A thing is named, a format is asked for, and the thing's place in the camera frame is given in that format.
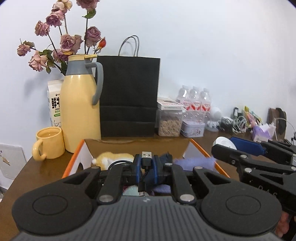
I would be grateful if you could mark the orange cardboard box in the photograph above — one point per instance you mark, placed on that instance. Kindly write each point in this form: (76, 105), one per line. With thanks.
(179, 148)

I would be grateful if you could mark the small decorated tin box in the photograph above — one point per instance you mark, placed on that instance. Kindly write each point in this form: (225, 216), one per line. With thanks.
(192, 129)

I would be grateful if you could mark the person's right hand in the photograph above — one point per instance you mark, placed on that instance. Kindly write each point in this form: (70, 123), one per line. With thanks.
(286, 227)

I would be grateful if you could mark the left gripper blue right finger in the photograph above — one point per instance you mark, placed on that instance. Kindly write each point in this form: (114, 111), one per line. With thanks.
(177, 178)

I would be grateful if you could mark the dried pink rose bouquet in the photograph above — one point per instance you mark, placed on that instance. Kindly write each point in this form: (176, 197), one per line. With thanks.
(62, 44)

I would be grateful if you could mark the yellow ceramic mug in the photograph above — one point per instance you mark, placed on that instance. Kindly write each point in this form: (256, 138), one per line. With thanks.
(49, 144)

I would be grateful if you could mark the purple cloth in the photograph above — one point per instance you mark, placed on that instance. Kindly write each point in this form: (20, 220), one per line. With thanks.
(187, 165)

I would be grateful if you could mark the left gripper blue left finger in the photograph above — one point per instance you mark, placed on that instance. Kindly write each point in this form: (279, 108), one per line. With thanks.
(119, 175)

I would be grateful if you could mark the left water bottle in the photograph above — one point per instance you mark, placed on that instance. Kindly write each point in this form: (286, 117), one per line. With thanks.
(183, 96)

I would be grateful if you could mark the black paper shopping bag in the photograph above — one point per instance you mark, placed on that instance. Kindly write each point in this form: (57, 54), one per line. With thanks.
(128, 103)

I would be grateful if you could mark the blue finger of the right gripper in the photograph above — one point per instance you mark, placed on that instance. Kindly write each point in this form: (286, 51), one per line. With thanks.
(242, 160)
(252, 144)

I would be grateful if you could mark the white round plastic device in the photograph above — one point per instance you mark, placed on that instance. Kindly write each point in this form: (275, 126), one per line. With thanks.
(224, 142)

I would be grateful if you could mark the milk carton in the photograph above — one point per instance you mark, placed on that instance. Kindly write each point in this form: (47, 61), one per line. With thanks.
(53, 96)

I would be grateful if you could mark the white robot figurine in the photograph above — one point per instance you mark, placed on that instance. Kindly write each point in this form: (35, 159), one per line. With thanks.
(214, 116)

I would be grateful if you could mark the colourful snack packet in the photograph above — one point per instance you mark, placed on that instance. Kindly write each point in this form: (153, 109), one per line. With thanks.
(252, 118)

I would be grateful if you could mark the water bottle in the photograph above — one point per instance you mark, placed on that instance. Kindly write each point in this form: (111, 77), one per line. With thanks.
(205, 103)
(183, 96)
(195, 103)

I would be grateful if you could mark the right water bottle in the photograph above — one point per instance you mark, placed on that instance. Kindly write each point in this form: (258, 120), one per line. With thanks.
(205, 103)

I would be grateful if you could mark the purple tissue pack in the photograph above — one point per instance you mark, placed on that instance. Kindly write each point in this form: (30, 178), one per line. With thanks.
(263, 132)

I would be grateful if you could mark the middle water bottle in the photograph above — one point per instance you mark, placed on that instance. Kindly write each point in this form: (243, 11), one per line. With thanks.
(195, 103)

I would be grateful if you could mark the dark blue zip pouch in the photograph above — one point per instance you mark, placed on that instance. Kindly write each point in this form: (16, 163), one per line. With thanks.
(157, 172)

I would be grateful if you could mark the white yellow plush toy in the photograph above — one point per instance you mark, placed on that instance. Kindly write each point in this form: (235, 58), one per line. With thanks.
(105, 159)

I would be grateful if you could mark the yellow thermos jug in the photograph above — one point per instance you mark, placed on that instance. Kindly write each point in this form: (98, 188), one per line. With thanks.
(79, 100)

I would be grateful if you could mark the white flat box on jar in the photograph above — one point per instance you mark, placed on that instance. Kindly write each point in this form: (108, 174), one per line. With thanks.
(168, 104)

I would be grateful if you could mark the clear jar with nuts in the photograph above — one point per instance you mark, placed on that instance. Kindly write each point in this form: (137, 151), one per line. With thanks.
(169, 122)

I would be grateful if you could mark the clear plastic lid in box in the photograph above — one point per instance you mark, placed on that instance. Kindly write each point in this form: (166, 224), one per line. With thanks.
(131, 191)

